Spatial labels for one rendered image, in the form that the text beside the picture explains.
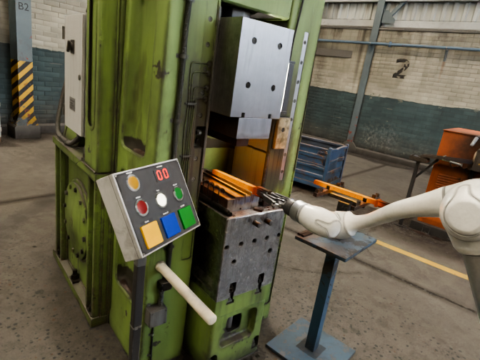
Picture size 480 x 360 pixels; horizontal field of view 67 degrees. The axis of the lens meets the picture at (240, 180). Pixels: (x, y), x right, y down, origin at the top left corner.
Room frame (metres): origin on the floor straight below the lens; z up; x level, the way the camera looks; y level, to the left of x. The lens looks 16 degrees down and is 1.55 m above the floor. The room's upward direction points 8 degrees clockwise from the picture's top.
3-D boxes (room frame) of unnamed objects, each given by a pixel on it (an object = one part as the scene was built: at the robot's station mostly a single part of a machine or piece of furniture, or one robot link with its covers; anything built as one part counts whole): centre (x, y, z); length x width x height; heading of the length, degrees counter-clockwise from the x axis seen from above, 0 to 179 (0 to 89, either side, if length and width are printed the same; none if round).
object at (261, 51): (1.83, 0.07, 1.56); 0.42 x 0.39 x 0.40; 41
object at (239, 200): (1.80, 0.10, 0.96); 0.42 x 0.20 x 0.09; 41
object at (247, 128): (1.80, 0.10, 1.32); 0.42 x 0.20 x 0.10; 41
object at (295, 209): (1.41, -0.27, 1.04); 0.09 x 0.06 x 0.09; 131
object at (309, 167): (5.64, -0.92, 0.36); 1.20 x 0.80 x 0.72; 57
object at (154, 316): (1.50, 0.32, 0.36); 0.09 x 0.07 x 0.12; 131
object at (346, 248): (1.83, -0.58, 0.75); 0.40 x 0.30 x 0.02; 140
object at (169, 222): (1.16, 0.22, 1.01); 0.07 x 0.05 x 0.07; 156
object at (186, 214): (1.25, 0.18, 1.01); 0.07 x 0.05 x 0.07; 156
